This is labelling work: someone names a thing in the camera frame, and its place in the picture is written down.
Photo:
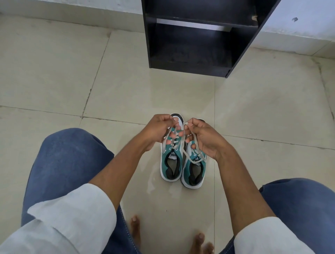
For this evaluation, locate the person's left hand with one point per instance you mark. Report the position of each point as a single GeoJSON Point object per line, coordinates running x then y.
{"type": "Point", "coordinates": [155, 130]}

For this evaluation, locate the person's right hand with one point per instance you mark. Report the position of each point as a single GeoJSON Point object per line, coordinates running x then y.
{"type": "Point", "coordinates": [208, 142]}

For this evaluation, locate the person's left fingers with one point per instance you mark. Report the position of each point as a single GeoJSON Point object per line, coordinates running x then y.
{"type": "Point", "coordinates": [170, 122]}

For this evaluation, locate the person's right fingers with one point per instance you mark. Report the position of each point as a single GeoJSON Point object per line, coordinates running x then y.
{"type": "Point", "coordinates": [191, 125]}

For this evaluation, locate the white shoelace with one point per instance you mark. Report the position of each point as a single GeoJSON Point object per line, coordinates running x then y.
{"type": "Point", "coordinates": [192, 157]}
{"type": "Point", "coordinates": [174, 142]}

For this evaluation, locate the person's left forearm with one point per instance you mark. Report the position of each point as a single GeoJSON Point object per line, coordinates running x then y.
{"type": "Point", "coordinates": [123, 172]}

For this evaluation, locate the person's right forearm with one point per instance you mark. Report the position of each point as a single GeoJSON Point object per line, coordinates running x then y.
{"type": "Point", "coordinates": [239, 191]}

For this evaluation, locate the teal and white sneaker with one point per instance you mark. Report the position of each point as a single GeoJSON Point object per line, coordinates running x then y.
{"type": "Point", "coordinates": [195, 172]}
{"type": "Point", "coordinates": [171, 163]}

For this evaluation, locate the black wooden shelf unit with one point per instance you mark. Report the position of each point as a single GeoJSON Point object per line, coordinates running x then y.
{"type": "Point", "coordinates": [191, 49]}

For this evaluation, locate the person's left blue jeans leg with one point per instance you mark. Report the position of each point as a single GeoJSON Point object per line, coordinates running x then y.
{"type": "Point", "coordinates": [65, 162]}

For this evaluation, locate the person's blue jeans leg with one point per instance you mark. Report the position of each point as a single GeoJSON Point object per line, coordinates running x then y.
{"type": "Point", "coordinates": [303, 206]}
{"type": "Point", "coordinates": [65, 162]}

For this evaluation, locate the person's left bare foot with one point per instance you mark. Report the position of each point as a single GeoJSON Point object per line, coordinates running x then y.
{"type": "Point", "coordinates": [135, 233]}

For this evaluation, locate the person's bare foot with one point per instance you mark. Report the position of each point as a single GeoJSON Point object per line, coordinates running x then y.
{"type": "Point", "coordinates": [135, 233]}
{"type": "Point", "coordinates": [200, 244]}

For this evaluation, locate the person's right bare foot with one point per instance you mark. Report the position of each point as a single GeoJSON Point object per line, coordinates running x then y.
{"type": "Point", "coordinates": [200, 244]}

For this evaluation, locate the person's right white shirt sleeve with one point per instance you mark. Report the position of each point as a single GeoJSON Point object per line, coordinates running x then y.
{"type": "Point", "coordinates": [267, 239]}

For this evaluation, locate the person's white shirt sleeve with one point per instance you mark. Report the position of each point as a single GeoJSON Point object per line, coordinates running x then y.
{"type": "Point", "coordinates": [267, 239]}
{"type": "Point", "coordinates": [65, 222]}

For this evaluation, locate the person's right blue jeans leg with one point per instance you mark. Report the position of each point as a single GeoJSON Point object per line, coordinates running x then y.
{"type": "Point", "coordinates": [303, 206]}

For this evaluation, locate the person's left white shirt sleeve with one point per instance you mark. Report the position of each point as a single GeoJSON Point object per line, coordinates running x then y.
{"type": "Point", "coordinates": [65, 222]}

